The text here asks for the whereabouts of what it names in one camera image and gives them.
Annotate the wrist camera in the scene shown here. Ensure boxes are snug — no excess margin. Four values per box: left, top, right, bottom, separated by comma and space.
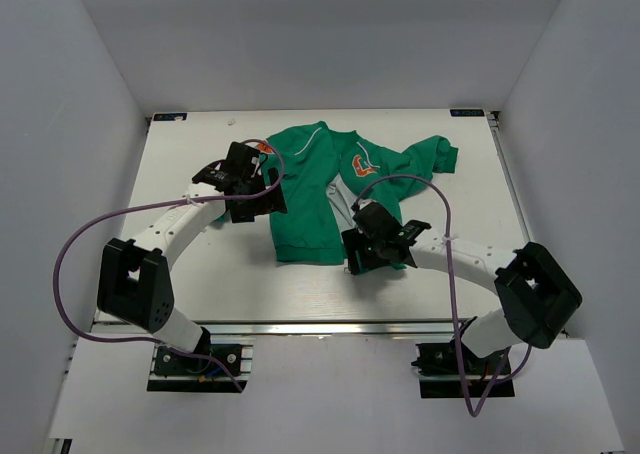
352, 201, 402, 240
192, 142, 266, 196

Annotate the green zip jacket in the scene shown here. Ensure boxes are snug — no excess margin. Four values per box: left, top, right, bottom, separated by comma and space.
258, 121, 458, 265

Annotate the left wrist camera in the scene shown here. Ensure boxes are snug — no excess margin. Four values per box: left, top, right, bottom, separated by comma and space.
192, 142, 266, 196

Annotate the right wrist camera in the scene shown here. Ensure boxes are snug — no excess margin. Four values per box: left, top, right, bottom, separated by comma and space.
352, 201, 402, 240

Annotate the left blue table label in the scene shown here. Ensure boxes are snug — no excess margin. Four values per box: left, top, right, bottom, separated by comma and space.
152, 112, 187, 122

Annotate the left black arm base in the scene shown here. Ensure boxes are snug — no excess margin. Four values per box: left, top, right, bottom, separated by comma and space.
147, 343, 253, 394

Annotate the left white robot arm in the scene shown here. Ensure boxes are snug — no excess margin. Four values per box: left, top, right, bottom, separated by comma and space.
97, 168, 287, 373

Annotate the blue table label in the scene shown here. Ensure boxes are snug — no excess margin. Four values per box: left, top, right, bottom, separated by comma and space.
152, 112, 187, 122
449, 108, 485, 118

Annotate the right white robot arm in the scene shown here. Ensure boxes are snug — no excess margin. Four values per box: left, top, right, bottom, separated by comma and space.
342, 220, 583, 373

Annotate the right blue table label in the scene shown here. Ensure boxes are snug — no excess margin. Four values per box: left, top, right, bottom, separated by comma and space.
449, 108, 485, 118

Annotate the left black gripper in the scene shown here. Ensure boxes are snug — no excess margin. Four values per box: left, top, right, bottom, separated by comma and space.
230, 168, 286, 224

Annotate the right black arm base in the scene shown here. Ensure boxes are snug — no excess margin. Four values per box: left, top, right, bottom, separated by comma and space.
411, 342, 504, 400

